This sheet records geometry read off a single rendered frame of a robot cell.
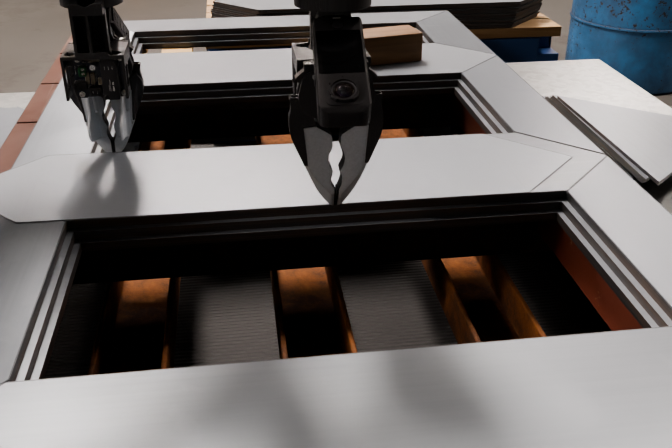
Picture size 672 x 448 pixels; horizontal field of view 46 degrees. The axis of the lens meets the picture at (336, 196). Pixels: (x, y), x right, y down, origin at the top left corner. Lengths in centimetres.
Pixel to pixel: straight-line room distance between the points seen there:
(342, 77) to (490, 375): 27
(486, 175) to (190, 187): 35
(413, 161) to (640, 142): 41
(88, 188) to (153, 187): 7
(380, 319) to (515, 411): 61
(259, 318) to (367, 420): 63
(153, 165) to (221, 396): 44
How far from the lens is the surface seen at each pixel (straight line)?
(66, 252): 85
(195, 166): 99
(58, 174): 100
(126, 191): 94
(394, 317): 121
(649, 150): 125
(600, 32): 397
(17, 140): 119
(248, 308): 123
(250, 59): 140
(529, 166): 100
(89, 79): 97
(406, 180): 94
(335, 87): 67
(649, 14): 391
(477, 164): 99
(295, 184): 93
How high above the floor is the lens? 125
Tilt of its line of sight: 27 degrees down
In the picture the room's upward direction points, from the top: straight up
